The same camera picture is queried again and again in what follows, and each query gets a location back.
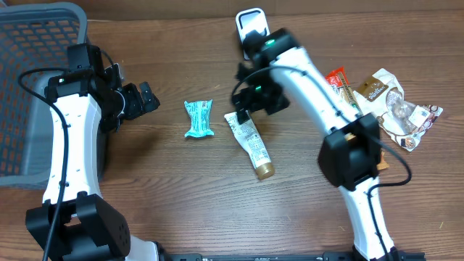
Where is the white hair product tube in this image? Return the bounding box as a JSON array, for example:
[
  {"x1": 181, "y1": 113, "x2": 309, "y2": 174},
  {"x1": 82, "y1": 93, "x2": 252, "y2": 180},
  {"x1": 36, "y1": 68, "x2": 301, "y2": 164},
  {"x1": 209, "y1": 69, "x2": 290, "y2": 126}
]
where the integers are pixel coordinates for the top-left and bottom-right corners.
[{"x1": 224, "y1": 112, "x2": 275, "y2": 181}]

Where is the teal wet wipes pack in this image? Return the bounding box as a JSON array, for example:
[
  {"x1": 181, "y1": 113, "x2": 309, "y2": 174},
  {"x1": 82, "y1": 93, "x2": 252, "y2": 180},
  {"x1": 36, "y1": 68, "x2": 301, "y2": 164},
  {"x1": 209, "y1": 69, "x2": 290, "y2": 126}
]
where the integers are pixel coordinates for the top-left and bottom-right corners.
[{"x1": 184, "y1": 99, "x2": 215, "y2": 138}]

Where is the orange spaghetti packet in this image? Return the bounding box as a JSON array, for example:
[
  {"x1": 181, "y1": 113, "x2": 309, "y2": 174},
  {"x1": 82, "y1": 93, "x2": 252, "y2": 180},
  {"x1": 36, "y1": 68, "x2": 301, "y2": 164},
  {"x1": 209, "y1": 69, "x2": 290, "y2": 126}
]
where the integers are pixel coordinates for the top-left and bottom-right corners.
[{"x1": 324, "y1": 66, "x2": 391, "y2": 171}]

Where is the beige bread snack bag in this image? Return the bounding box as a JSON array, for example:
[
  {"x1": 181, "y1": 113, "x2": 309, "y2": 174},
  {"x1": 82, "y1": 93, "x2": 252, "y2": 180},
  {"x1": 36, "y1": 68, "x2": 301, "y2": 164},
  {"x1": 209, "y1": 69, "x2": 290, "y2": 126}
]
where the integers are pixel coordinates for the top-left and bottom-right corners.
[{"x1": 353, "y1": 68, "x2": 443, "y2": 152}]

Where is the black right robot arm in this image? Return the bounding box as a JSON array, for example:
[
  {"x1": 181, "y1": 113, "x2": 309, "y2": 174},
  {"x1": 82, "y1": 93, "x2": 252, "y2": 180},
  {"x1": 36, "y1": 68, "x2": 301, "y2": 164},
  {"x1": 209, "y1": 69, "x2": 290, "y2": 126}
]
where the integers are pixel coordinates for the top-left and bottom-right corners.
[{"x1": 228, "y1": 28, "x2": 402, "y2": 260}]

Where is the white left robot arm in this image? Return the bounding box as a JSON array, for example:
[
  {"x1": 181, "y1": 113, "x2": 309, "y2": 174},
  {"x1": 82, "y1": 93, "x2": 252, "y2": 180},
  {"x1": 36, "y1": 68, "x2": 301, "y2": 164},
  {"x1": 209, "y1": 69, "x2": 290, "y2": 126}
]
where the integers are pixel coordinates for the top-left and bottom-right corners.
[{"x1": 25, "y1": 43, "x2": 162, "y2": 261}]

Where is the white barcode scanner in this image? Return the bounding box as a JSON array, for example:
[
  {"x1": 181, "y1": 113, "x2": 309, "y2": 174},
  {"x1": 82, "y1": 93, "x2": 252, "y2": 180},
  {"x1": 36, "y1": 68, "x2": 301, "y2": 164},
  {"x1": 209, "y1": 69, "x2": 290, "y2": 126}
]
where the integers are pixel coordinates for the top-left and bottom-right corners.
[{"x1": 235, "y1": 7, "x2": 270, "y2": 49}]

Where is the grey plastic shopping basket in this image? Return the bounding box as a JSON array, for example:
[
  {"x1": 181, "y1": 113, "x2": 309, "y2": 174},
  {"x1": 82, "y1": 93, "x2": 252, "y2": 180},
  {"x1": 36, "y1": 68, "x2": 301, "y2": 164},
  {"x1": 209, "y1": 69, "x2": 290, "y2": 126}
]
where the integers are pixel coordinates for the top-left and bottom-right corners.
[{"x1": 1, "y1": 2, "x2": 88, "y2": 190}]

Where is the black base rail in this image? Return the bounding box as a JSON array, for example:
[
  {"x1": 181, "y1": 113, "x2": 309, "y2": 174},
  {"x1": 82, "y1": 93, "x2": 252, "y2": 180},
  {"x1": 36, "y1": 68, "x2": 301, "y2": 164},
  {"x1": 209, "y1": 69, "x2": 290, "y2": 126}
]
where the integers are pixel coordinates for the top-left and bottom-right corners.
[{"x1": 169, "y1": 252, "x2": 355, "y2": 261}]

